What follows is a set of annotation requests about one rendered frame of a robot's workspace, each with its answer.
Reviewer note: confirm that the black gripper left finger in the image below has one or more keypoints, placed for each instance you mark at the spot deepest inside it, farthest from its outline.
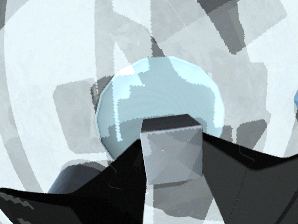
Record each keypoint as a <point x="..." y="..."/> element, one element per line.
<point x="115" y="196"/>

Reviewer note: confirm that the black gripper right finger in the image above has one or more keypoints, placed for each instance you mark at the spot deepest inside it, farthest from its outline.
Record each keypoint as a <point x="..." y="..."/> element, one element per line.
<point x="249" y="187"/>

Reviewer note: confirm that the grey cube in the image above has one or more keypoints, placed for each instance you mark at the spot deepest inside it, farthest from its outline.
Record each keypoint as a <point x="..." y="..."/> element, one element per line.
<point x="172" y="149"/>

